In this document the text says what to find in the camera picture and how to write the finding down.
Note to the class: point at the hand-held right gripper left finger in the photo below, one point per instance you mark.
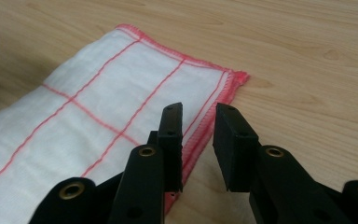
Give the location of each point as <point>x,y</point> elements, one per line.
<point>155,174</point>

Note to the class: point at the white cloth with red edge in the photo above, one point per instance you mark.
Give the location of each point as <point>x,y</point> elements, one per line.
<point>74,124</point>

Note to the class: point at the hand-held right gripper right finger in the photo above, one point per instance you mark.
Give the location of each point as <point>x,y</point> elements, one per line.
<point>261,174</point>

